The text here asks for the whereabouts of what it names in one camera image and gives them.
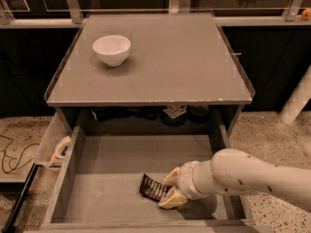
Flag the dark round container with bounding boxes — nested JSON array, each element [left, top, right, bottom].
[[188, 107, 210, 123]]

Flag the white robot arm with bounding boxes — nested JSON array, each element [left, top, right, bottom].
[[158, 149, 311, 212]]

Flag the metal frame railing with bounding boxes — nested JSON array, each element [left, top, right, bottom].
[[0, 0, 311, 28]]

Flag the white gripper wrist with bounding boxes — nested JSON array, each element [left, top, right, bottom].
[[157, 161, 211, 210]]

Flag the black floor cable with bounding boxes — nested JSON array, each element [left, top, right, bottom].
[[0, 134, 41, 175]]

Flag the small orange object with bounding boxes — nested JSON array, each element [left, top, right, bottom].
[[301, 8, 311, 20]]

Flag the dark objects on shelf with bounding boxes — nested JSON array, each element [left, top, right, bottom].
[[91, 107, 161, 121]]

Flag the clear plastic side bin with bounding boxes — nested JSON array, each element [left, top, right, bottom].
[[34, 114, 70, 168]]

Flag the open grey top drawer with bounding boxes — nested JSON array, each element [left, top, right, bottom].
[[28, 126, 273, 233]]

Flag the black rxbar chocolate wrapper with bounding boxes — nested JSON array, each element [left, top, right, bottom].
[[139, 174, 170, 202]]

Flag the white tape roll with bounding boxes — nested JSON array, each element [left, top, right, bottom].
[[51, 136, 71, 161]]

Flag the black floor rail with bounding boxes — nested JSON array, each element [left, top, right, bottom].
[[1, 164, 39, 233]]

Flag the white cylindrical post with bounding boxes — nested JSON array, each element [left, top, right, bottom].
[[279, 65, 311, 124]]

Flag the black white paper packet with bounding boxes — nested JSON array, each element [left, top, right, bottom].
[[163, 105, 187, 119]]

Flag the grey cabinet with counter top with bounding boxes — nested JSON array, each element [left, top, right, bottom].
[[43, 13, 257, 138]]

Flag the white ceramic bowl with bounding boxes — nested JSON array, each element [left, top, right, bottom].
[[92, 35, 131, 67]]

